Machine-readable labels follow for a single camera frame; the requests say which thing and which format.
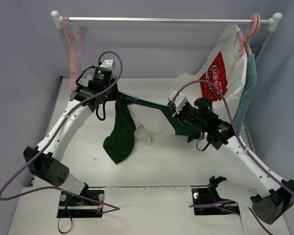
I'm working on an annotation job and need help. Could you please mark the green and white t-shirt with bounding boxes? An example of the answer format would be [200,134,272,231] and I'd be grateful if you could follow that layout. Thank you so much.
[103,98,200,164]

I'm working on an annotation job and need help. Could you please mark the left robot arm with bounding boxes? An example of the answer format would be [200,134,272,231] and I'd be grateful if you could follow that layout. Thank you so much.
[24,66,116,206]

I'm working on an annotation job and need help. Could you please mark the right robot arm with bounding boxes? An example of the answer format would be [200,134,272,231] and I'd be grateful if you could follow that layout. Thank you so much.
[169,94,294,225]

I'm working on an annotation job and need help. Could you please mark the white Coca-Cola t-shirt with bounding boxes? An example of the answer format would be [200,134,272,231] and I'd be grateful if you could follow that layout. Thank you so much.
[169,25,247,122]

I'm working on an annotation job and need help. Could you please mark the teal t-shirt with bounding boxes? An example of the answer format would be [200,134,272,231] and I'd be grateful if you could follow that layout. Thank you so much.
[233,54,258,133]

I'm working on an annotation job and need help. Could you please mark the beige wooden hanger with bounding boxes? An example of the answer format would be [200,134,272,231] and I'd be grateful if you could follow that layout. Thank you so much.
[243,14,261,56]

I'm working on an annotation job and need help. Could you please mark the pink plastic hanger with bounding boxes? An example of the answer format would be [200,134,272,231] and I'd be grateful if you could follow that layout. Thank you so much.
[236,13,259,56]

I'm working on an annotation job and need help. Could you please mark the white clothes rack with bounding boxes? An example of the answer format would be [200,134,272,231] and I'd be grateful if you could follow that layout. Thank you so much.
[51,10,282,63]

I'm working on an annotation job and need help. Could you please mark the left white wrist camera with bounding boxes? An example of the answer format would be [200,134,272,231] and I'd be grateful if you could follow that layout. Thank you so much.
[99,59,116,74]

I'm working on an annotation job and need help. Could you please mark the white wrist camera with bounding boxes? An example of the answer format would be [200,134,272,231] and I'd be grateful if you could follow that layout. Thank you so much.
[99,59,116,74]
[168,90,188,115]

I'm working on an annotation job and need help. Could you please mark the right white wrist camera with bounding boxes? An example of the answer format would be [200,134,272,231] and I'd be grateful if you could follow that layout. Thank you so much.
[168,90,188,115]

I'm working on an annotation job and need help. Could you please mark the pink wire hangers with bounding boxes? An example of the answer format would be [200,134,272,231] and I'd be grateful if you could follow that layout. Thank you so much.
[61,15,86,93]

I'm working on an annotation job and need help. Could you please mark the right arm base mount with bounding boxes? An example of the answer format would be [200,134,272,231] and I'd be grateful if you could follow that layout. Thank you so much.
[189,176,240,216]

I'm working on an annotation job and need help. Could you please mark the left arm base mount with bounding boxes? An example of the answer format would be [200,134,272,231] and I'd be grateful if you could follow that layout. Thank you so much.
[57,192,103,218]

